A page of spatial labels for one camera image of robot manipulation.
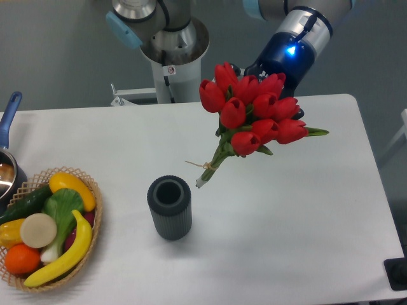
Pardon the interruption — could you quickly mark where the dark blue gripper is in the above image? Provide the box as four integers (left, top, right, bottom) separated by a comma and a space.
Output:
231, 32, 315, 98

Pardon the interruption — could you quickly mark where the red tulip bouquet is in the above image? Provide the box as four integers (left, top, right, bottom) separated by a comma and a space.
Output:
196, 62, 329, 188

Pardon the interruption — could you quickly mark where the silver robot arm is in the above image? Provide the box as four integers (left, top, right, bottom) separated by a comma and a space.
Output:
106, 1, 355, 104

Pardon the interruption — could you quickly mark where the dark grey ribbed vase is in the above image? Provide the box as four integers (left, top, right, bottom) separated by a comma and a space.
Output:
147, 175, 192, 241

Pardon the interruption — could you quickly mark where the black device at table edge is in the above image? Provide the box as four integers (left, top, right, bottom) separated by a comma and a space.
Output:
383, 257, 406, 291

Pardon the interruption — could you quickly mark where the dark red vegetable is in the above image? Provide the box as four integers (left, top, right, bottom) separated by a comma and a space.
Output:
64, 211, 95, 252

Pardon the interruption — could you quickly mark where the yellow squash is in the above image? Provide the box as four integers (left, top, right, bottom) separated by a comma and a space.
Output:
49, 172, 96, 212

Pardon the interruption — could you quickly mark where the green bok choy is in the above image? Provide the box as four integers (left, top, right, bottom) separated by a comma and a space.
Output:
41, 188, 84, 264

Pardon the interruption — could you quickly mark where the woven wicker basket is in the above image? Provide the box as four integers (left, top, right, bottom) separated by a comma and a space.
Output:
1, 166, 102, 293

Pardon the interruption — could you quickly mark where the yellow banana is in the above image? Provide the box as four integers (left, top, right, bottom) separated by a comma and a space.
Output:
24, 210, 92, 288

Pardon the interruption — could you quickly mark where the green cucumber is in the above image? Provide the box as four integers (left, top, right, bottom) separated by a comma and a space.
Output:
1, 184, 53, 224

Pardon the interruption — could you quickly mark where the beige round disc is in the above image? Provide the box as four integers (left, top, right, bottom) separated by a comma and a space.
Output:
20, 213, 57, 248

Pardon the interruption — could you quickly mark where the yellow bell pepper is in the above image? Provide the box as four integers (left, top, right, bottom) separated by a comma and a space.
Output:
1, 219, 25, 248

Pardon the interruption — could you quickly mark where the orange fruit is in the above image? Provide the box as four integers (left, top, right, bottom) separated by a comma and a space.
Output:
4, 243, 40, 275

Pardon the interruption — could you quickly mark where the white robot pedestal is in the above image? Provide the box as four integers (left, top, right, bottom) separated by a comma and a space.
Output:
111, 59, 201, 106

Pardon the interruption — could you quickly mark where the blue handled saucepan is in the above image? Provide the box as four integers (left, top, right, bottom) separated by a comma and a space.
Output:
1, 91, 27, 215

